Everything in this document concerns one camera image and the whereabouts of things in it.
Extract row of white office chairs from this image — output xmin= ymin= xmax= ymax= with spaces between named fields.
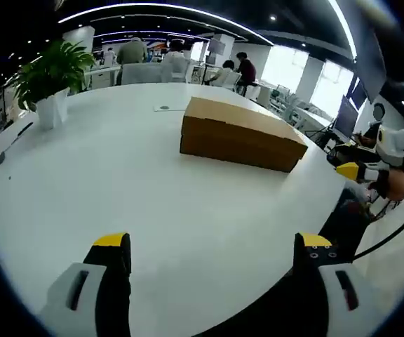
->
xmin=254 ymin=82 xmax=332 ymax=133

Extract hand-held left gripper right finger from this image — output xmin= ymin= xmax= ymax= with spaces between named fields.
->
xmin=292 ymin=231 xmax=387 ymax=337

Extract brown cardboard shoe box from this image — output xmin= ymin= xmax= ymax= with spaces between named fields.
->
xmin=180 ymin=96 xmax=309 ymax=173

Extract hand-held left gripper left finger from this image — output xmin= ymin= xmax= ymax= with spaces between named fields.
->
xmin=35 ymin=231 xmax=133 ymax=337

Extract black computer monitor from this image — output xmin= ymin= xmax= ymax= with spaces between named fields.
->
xmin=334 ymin=93 xmax=360 ymax=138

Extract person in white shirt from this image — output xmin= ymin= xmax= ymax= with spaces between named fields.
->
xmin=352 ymin=177 xmax=404 ymax=319

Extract green plant in white pot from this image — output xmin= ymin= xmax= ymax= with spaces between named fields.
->
xmin=11 ymin=39 xmax=96 ymax=131

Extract dark wall screen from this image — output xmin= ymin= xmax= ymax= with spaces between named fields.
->
xmin=355 ymin=20 xmax=389 ymax=103

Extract person's black trousers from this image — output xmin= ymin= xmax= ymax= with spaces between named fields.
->
xmin=319 ymin=199 xmax=373 ymax=263

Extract white swivel chair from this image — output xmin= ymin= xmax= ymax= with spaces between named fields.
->
xmin=159 ymin=58 xmax=193 ymax=84
xmin=121 ymin=62 xmax=163 ymax=86

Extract person's right hand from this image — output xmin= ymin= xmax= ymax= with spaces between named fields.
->
xmin=386 ymin=168 xmax=404 ymax=201

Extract monitor on stand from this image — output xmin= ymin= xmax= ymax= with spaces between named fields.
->
xmin=207 ymin=37 xmax=227 ymax=57

